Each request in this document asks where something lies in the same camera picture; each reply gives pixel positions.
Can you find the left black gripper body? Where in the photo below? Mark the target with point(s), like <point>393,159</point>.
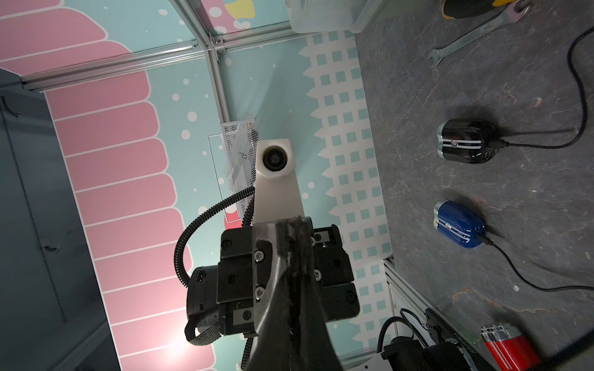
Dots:
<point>235,287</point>

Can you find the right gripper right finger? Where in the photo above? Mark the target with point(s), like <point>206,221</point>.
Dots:
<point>315,350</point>

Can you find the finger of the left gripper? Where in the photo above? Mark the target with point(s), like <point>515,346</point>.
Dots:
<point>288,246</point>

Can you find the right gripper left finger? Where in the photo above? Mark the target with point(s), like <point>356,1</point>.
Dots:
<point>273,324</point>

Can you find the red blue electric shaver case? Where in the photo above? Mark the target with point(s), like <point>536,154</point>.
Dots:
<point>509,347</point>

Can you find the black silver electric shaver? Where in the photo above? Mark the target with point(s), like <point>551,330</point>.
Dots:
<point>466,140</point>

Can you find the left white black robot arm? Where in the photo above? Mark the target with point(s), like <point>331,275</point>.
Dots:
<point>202,328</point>

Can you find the yellow black screwdriver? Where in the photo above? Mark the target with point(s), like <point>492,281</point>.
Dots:
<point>463,9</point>

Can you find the silver wrench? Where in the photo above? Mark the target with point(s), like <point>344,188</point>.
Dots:
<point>511,13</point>

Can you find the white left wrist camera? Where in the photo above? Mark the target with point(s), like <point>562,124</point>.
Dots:
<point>277,194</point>

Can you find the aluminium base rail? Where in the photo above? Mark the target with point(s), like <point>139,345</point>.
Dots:
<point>418,338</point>

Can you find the white wire wall basket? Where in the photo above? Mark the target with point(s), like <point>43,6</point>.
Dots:
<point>233,153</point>

